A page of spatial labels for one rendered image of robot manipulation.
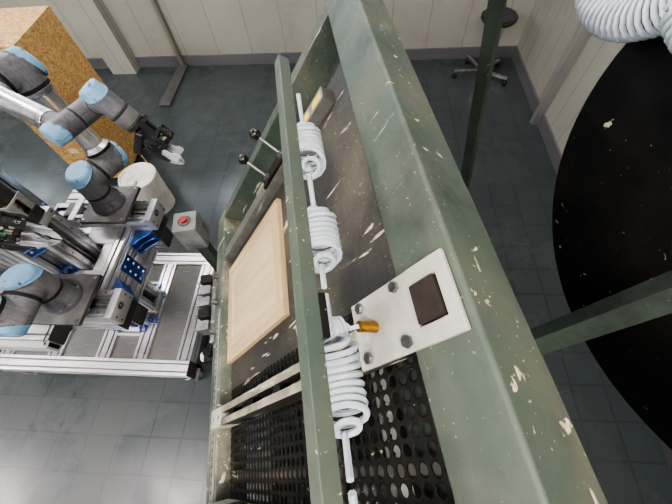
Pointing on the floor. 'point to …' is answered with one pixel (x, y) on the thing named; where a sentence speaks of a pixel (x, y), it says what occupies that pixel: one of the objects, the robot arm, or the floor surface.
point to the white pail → (139, 176)
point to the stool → (497, 59)
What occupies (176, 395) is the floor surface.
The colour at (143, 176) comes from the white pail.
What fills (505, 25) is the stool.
